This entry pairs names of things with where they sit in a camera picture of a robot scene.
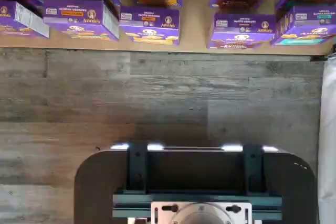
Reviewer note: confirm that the purple Annie's snack boxes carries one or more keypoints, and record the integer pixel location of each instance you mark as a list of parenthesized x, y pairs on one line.
[(194, 24)]

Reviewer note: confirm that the white fabric curtain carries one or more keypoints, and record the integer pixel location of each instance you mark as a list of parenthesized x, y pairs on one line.
[(329, 129)]

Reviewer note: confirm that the dark aluminium extrusion rail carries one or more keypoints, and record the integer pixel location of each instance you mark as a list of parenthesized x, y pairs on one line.
[(131, 205)]

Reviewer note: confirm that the dark metal bracket bar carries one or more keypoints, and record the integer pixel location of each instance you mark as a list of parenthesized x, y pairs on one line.
[(253, 169), (136, 169)]

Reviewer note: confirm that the black rounded base platform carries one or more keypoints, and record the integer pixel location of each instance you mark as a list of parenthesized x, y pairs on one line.
[(99, 182)]

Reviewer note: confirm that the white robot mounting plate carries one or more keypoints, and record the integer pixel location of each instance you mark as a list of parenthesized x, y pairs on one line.
[(162, 218)]

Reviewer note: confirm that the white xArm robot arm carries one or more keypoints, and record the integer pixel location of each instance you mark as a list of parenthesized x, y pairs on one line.
[(202, 216)]

